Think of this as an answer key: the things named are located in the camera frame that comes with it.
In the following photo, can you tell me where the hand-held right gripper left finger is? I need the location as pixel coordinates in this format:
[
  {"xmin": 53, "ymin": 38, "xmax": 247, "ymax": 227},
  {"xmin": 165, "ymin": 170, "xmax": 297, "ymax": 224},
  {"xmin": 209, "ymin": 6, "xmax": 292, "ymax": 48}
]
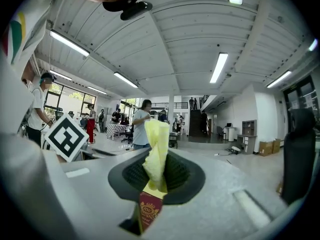
[{"xmin": 42, "ymin": 148, "xmax": 151, "ymax": 240}]

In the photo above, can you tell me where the small black swivel chair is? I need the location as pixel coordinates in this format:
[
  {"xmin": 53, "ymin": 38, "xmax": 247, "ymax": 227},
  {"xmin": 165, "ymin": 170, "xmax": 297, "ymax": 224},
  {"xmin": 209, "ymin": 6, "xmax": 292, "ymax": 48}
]
[{"xmin": 121, "ymin": 125, "xmax": 135, "ymax": 145}]

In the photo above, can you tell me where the dark double door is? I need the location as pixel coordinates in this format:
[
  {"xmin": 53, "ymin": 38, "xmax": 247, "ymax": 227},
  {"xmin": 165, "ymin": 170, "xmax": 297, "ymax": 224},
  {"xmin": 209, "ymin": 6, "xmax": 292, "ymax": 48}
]
[{"xmin": 283, "ymin": 75, "xmax": 318, "ymax": 125}]

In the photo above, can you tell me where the black mesh office chair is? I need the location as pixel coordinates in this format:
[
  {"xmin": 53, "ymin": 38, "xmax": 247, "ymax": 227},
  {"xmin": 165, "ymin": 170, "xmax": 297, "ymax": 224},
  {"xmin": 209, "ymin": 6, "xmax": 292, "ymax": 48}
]
[{"xmin": 281, "ymin": 107, "xmax": 318, "ymax": 206}]

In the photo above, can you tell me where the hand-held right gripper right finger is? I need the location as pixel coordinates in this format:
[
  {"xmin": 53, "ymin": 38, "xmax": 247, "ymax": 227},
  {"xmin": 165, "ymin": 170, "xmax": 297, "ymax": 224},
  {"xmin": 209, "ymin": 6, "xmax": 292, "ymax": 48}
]
[{"xmin": 144, "ymin": 147, "xmax": 288, "ymax": 240}]

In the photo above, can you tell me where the dark red book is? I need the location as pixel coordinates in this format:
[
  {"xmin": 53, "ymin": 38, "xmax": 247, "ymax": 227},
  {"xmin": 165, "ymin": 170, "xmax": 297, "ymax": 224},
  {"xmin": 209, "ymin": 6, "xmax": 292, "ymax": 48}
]
[{"xmin": 138, "ymin": 190, "xmax": 164, "ymax": 235}]

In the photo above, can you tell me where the grey cabinet with shelf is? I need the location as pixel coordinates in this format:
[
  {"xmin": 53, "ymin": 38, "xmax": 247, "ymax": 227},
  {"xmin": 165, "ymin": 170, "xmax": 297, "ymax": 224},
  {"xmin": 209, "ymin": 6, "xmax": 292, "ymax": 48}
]
[{"xmin": 236, "ymin": 119, "xmax": 258, "ymax": 155}]

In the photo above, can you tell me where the checkered cloth table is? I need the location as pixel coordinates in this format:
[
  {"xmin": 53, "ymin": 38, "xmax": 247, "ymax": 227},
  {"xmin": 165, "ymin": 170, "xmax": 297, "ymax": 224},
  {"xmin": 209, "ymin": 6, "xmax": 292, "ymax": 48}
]
[{"xmin": 106, "ymin": 123, "xmax": 128, "ymax": 140}]

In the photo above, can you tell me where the black-framed window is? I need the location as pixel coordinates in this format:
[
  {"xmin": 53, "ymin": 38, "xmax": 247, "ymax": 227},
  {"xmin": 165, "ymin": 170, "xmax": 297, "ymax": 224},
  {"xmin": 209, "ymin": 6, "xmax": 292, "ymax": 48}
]
[{"xmin": 44, "ymin": 82, "xmax": 97, "ymax": 117}]

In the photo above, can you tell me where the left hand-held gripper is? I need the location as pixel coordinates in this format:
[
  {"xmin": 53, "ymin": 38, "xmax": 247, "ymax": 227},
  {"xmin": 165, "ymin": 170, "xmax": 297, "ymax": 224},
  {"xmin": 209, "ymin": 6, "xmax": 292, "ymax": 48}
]
[{"xmin": 44, "ymin": 112, "xmax": 118, "ymax": 163}]

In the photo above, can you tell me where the white printed t-shirt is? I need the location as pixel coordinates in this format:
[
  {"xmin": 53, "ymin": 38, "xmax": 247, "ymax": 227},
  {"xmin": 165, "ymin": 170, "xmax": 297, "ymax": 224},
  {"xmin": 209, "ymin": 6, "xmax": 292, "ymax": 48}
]
[{"xmin": 0, "ymin": 0, "xmax": 76, "ymax": 135}]

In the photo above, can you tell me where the black balcony railing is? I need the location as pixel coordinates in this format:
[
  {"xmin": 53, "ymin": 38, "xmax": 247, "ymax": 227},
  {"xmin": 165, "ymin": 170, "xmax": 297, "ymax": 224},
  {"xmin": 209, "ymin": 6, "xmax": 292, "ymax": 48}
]
[{"xmin": 151, "ymin": 102, "xmax": 189, "ymax": 110}]

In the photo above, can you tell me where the yellow cloth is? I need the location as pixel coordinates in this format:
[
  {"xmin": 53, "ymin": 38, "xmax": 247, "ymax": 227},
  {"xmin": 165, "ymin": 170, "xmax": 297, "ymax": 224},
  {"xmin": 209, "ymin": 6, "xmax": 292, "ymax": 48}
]
[{"xmin": 141, "ymin": 118, "xmax": 171, "ymax": 194}]

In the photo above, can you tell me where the white cabinet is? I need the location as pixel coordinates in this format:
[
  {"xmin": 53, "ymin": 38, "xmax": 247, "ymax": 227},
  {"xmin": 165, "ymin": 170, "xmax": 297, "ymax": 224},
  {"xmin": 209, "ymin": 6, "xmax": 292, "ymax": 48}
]
[{"xmin": 223, "ymin": 126, "xmax": 236, "ymax": 142}]

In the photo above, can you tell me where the black head camera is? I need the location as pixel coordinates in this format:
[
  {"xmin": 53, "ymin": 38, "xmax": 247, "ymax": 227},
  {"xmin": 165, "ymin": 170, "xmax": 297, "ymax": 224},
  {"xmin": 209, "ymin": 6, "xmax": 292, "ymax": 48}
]
[{"xmin": 120, "ymin": 1, "xmax": 153, "ymax": 21}]

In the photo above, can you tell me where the dark staircase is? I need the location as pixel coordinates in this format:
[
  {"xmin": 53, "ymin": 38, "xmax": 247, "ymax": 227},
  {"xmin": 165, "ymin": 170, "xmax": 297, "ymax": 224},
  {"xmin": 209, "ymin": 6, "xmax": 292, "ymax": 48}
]
[{"xmin": 187, "ymin": 95, "xmax": 213, "ymax": 144}]

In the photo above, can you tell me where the dark visitor chair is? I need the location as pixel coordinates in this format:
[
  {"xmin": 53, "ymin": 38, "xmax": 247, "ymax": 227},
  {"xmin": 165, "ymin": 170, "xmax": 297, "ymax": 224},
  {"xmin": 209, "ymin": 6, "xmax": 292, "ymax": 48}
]
[{"xmin": 216, "ymin": 125, "xmax": 227, "ymax": 141}]

